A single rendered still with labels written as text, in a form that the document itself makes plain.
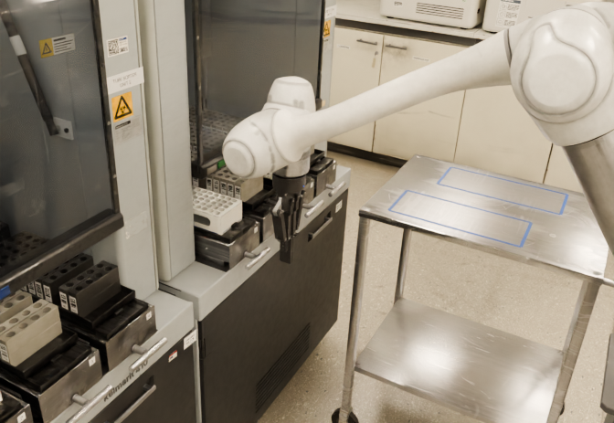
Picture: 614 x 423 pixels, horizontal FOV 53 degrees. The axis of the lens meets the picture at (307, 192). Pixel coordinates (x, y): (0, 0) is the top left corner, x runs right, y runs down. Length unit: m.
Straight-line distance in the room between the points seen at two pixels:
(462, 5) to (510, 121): 0.67
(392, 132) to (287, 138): 2.71
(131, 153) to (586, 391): 1.85
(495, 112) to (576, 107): 2.70
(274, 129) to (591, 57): 0.54
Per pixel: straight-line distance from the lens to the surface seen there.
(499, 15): 3.50
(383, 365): 1.96
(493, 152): 3.67
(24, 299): 1.25
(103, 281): 1.28
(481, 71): 1.15
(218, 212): 1.50
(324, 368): 2.35
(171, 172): 1.37
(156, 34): 1.26
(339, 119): 1.12
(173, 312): 1.40
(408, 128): 3.78
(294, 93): 1.27
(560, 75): 0.90
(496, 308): 2.79
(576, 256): 1.61
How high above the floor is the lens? 1.58
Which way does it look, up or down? 27 degrees down
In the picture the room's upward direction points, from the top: 3 degrees clockwise
